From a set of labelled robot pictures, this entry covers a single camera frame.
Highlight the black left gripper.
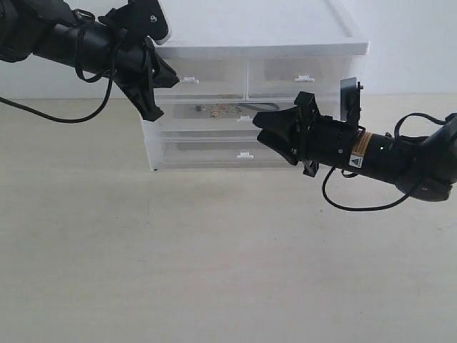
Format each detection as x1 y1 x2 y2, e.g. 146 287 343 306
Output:
98 9 179 121

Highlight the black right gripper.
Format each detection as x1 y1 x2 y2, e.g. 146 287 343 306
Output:
253 91 364 176

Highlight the panda keychain with black strap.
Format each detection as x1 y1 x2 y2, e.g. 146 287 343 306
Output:
193 103 280 119

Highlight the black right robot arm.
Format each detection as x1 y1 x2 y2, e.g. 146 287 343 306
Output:
253 92 456 202

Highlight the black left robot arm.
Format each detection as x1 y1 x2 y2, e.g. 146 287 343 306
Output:
1 1 179 124

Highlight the top left small drawer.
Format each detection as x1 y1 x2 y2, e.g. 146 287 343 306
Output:
155 59 246 99

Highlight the small drawer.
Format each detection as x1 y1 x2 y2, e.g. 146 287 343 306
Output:
248 56 353 98
155 59 246 99

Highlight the top right small drawer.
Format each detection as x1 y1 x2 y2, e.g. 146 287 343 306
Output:
248 56 353 98

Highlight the white translucent drawer cabinet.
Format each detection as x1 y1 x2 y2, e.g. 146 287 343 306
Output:
142 1 369 172

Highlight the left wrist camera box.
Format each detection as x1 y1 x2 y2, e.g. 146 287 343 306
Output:
126 0 171 45

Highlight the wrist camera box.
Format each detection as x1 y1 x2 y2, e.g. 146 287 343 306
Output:
126 0 171 45
340 77 363 127

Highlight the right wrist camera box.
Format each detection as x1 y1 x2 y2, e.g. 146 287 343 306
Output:
340 77 363 127

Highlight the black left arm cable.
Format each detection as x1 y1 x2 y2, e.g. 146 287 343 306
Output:
0 9 119 124

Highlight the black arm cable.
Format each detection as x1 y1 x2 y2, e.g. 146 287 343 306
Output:
321 113 447 212
0 9 119 124

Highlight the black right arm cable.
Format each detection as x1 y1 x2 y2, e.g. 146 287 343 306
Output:
321 113 447 212

